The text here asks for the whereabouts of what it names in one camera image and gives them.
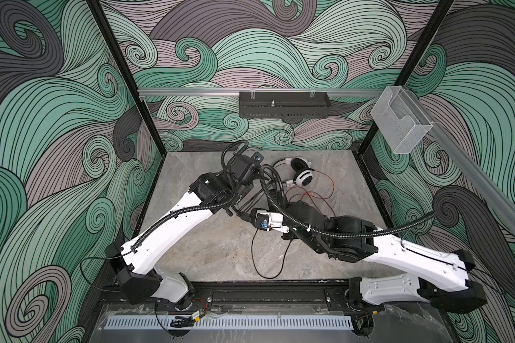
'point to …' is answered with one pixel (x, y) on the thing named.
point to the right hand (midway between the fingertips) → (281, 205)
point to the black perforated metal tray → (280, 104)
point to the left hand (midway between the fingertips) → (237, 173)
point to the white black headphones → (303, 171)
